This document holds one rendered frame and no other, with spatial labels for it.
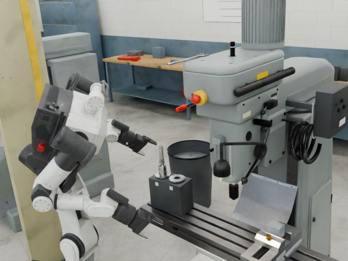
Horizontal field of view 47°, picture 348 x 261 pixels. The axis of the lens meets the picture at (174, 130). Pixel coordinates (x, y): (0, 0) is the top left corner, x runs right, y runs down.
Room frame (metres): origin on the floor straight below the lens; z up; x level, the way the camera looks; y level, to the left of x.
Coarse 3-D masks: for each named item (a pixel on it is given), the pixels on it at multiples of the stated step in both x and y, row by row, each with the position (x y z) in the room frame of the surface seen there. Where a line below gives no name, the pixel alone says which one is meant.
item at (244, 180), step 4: (256, 148) 1.66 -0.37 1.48; (260, 148) 1.66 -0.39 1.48; (264, 148) 1.68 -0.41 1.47; (256, 152) 1.66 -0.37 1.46; (260, 152) 1.65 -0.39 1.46; (264, 152) 1.67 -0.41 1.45; (256, 156) 1.66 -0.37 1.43; (260, 156) 1.65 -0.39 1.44; (256, 160) 1.63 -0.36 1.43; (252, 168) 1.60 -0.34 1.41; (248, 172) 1.59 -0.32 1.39; (248, 176) 1.58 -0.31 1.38; (244, 180) 1.55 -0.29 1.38
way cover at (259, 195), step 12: (252, 180) 2.05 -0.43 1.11; (264, 180) 2.01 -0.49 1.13; (276, 180) 1.97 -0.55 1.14; (252, 192) 2.02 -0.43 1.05; (264, 192) 1.97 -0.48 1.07; (276, 192) 1.93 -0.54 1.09; (288, 192) 1.89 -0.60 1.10; (240, 204) 2.01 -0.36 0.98; (252, 204) 1.97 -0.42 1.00; (264, 204) 1.94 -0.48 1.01; (276, 204) 1.90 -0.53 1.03; (288, 204) 1.86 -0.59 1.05; (240, 216) 1.95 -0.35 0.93; (252, 216) 1.92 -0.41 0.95; (264, 216) 1.89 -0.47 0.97; (276, 216) 1.86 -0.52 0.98; (288, 216) 1.82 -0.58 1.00; (264, 228) 1.83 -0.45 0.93
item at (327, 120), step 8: (328, 88) 1.70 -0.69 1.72; (336, 88) 1.69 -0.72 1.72; (344, 88) 1.70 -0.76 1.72; (320, 96) 1.65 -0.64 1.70; (328, 96) 1.63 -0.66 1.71; (336, 96) 1.64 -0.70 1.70; (344, 96) 1.71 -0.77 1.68; (320, 104) 1.65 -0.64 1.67; (328, 104) 1.63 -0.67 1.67; (336, 104) 1.63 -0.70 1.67; (344, 104) 1.72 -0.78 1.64; (320, 112) 1.65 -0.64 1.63; (328, 112) 1.62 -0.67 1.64; (336, 112) 1.65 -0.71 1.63; (344, 112) 1.72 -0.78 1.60; (320, 120) 1.65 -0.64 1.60; (328, 120) 1.62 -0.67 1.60; (336, 120) 1.65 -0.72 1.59; (344, 120) 1.73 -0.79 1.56; (320, 128) 1.65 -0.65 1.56; (328, 128) 1.62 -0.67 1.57; (336, 128) 1.66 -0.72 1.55; (320, 136) 1.64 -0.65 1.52; (328, 136) 1.62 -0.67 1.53
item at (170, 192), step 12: (156, 180) 2.00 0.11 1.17; (168, 180) 1.99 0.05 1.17; (180, 180) 1.96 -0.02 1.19; (156, 192) 2.01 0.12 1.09; (168, 192) 1.95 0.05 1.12; (180, 192) 1.91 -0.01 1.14; (192, 192) 2.00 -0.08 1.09; (156, 204) 2.01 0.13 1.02; (168, 204) 1.96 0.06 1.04; (180, 204) 1.91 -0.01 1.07; (192, 204) 1.99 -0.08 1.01
